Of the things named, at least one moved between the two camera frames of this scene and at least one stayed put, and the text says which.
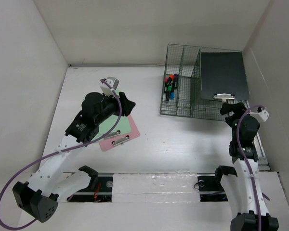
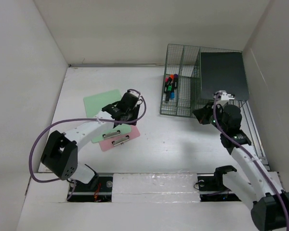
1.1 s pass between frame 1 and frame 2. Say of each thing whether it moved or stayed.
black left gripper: moved
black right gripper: moved
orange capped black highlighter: stayed
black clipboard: stayed
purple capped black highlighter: stayed
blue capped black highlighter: stayed
